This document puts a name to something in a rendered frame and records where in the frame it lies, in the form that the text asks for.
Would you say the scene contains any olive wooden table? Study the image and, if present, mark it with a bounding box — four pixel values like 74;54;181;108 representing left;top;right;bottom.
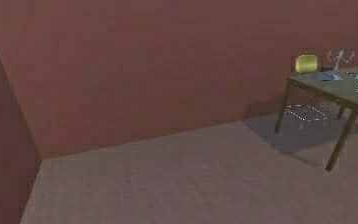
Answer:
274;67;358;173

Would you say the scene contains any chair with yellow cushion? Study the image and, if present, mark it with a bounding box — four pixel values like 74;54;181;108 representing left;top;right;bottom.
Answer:
284;54;331;131

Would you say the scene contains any silver candelabra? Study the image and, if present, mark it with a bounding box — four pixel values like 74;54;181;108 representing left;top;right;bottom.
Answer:
326;49;356;81

